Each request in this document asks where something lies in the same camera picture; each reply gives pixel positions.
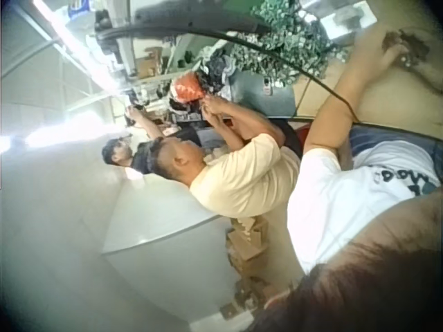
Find person's legs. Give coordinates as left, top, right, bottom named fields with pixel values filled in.
left=347, top=123, right=443, bottom=171

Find heap of cardboard boxes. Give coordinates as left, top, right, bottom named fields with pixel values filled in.
left=223, top=214, right=295, bottom=314

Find grey machine box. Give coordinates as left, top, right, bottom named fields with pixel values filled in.
left=226, top=68, right=297, bottom=118

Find orange patterned bag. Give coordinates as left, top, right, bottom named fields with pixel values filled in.
left=172, top=73, right=206, bottom=102

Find white table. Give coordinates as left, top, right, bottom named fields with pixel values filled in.
left=100, top=213, right=250, bottom=331

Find person's right hand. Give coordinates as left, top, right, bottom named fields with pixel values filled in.
left=410, top=31, right=443, bottom=95

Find cluttered work shelf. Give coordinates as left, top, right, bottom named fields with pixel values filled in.
left=93, top=34, right=229, bottom=115

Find small dark metal part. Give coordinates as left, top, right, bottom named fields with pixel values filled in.
left=386, top=28, right=432, bottom=70

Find blue and white packet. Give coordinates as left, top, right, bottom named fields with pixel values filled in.
left=66, top=0, right=95, bottom=20

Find black cable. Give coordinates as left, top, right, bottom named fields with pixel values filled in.
left=96, top=26, right=361, bottom=124

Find person's left hand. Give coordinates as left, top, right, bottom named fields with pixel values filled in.
left=352, top=24, right=413, bottom=74

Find heap of small metal parts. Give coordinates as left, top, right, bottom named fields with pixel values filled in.
left=226, top=0, right=350, bottom=90

